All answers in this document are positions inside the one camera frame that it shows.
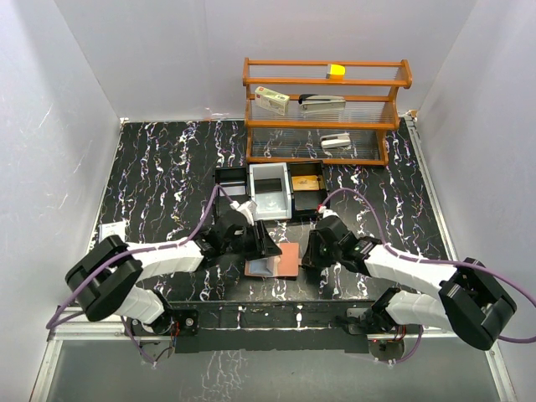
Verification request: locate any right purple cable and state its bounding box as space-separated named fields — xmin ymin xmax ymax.
xmin=322 ymin=188 xmax=536 ymax=344

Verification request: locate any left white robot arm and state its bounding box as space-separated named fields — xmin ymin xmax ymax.
xmin=65 ymin=210 xmax=282 ymax=331

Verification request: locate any silver VIP card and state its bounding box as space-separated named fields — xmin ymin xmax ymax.
xmin=248 ymin=259 xmax=272 ymax=276

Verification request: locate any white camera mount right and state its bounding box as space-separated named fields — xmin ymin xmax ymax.
xmin=317 ymin=204 xmax=339 ymax=220

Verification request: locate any grey black stapler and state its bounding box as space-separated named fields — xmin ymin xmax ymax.
xmin=298 ymin=94 xmax=346 ymax=113

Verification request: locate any black front base bar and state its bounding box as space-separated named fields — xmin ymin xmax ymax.
xmin=171 ymin=300 xmax=418 ymax=354

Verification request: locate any right black tray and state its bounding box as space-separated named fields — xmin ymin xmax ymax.
xmin=287 ymin=161 xmax=329 ymax=220

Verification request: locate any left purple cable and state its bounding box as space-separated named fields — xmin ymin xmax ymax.
xmin=44 ymin=184 xmax=238 ymax=330

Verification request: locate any purple cable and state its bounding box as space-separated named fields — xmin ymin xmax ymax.
xmin=322 ymin=188 xmax=536 ymax=344
xmin=44 ymin=184 xmax=238 ymax=330

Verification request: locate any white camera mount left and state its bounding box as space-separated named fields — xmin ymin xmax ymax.
xmin=230 ymin=200 xmax=257 ymax=225

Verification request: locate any yellow sticky note block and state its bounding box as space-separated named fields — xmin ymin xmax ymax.
xmin=326 ymin=64 xmax=346 ymax=80

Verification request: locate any silver card in tray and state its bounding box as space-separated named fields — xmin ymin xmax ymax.
xmin=219 ymin=186 xmax=247 ymax=197

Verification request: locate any pink leather card holder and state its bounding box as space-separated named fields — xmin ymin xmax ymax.
xmin=245 ymin=243 xmax=301 ymax=279

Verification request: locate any black tray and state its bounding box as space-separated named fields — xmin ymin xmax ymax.
xmin=287 ymin=161 xmax=329 ymax=220
xmin=213 ymin=167 xmax=251 ymax=221

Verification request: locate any white paper label sheet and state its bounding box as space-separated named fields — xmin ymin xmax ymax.
xmin=99 ymin=221 xmax=126 ymax=241

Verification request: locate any left black tray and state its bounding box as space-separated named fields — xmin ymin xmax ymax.
xmin=213 ymin=167 xmax=251 ymax=221

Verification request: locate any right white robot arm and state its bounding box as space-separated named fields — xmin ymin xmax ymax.
xmin=302 ymin=215 xmax=517 ymax=350

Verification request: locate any middle white tray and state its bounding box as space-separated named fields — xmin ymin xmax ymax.
xmin=249 ymin=162 xmax=291 ymax=220

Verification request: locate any small white hole punch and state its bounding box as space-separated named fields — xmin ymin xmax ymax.
xmin=320 ymin=132 xmax=352 ymax=150

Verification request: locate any orange wooden shelf rack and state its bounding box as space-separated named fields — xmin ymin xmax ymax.
xmin=242 ymin=58 xmax=413 ymax=167

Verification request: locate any gold card in tray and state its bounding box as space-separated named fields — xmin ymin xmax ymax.
xmin=291 ymin=175 xmax=325 ymax=191

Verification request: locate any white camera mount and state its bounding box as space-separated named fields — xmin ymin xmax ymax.
xmin=317 ymin=204 xmax=339 ymax=220
xmin=230 ymin=200 xmax=257 ymax=225

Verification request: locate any white staples box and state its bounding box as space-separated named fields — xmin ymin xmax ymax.
xmin=255 ymin=86 xmax=290 ymax=116

